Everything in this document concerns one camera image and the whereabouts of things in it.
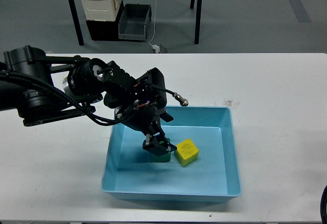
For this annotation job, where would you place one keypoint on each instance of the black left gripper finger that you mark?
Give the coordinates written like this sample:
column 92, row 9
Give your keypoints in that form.
column 157, row 144
column 164, row 115

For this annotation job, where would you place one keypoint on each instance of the black box under crate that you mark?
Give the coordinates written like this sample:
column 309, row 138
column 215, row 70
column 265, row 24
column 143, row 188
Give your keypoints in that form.
column 105, row 30

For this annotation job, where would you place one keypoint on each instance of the yellow block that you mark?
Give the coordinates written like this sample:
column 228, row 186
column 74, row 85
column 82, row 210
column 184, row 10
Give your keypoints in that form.
column 186, row 152

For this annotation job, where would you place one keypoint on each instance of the black table leg left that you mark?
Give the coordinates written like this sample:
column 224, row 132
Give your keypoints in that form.
column 76, row 22

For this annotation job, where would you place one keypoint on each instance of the grey plastic bin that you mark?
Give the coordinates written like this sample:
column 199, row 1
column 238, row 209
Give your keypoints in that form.
column 133, row 24

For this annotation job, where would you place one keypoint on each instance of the black table leg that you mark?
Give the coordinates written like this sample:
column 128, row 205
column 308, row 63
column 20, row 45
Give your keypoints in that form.
column 76, row 22
column 198, row 4

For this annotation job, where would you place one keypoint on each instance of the black table leg right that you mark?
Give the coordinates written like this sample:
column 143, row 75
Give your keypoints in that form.
column 198, row 4

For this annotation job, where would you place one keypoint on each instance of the light blue plastic box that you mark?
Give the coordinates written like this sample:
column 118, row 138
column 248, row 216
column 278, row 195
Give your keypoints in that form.
column 131, row 173

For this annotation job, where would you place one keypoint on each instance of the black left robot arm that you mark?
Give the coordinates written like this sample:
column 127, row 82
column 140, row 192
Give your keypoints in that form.
column 46, row 89

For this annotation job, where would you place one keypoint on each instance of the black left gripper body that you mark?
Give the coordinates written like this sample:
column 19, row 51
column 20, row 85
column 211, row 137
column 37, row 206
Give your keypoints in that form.
column 147, row 94

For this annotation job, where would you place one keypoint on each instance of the green block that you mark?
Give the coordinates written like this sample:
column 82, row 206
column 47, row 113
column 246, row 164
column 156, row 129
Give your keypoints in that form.
column 162, row 158

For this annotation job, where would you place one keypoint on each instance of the white power adapter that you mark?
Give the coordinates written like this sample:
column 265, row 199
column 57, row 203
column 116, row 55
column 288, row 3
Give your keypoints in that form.
column 156, row 48

